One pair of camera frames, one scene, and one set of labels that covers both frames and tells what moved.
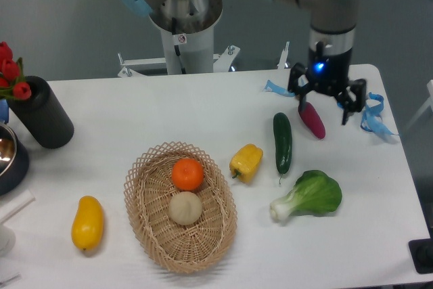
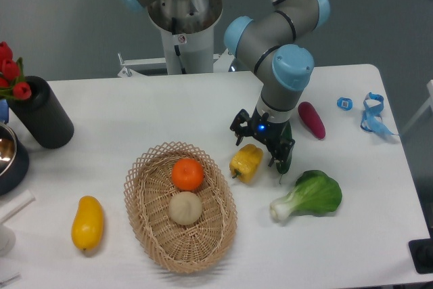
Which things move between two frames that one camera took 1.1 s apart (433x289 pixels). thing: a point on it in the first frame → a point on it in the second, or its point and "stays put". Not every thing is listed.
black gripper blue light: [328, 70] → [276, 135]
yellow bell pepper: [245, 162] stays put
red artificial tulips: [12, 76] stays put
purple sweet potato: [312, 119] stays put
